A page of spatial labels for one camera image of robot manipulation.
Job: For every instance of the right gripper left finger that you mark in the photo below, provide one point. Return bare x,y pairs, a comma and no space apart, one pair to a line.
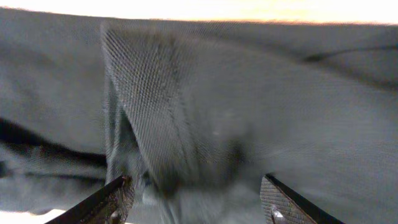
111,204

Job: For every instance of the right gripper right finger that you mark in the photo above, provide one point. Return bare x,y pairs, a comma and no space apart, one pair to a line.
282,205

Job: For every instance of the black polo shirt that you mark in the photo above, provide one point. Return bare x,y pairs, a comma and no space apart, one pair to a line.
197,113

